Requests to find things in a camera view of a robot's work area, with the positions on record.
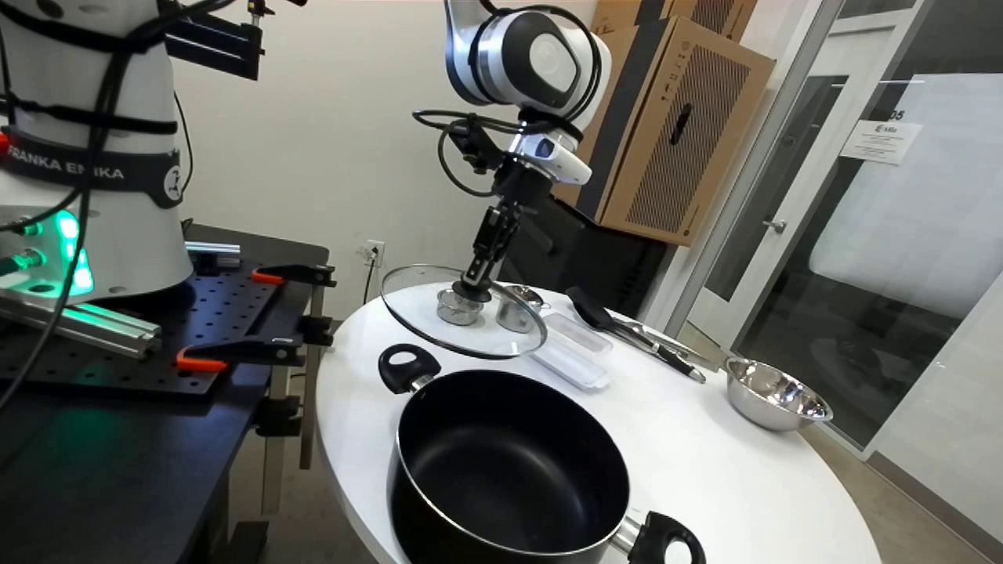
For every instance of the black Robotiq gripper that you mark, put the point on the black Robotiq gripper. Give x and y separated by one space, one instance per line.
514 206

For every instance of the clear plastic container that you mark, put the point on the clear plastic container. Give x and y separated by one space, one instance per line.
576 354

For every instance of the black perforated breadboard table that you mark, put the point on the black perforated breadboard table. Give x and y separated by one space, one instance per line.
128 439

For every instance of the steel mixing bowl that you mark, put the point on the steel mixing bowl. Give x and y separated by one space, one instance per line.
778 395

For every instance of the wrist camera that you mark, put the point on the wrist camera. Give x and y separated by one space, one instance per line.
552 157

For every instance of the black cooking pot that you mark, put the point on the black cooking pot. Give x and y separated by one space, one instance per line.
514 470

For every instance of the white wall outlet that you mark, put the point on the white wall outlet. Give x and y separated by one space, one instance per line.
375 251

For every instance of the aluminium rail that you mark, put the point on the aluminium rail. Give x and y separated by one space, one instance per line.
82 321

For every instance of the glass lid with black knob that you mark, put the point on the glass lid with black knob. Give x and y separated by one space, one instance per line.
418 313

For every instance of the black kitchen tongs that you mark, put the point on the black kitchen tongs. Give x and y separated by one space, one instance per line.
638 333

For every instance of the white paper door sign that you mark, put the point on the white paper door sign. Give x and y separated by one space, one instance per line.
882 141

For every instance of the black device on stand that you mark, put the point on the black device on stand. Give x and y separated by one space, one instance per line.
208 41

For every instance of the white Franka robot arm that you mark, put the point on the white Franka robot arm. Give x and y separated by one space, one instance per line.
521 52

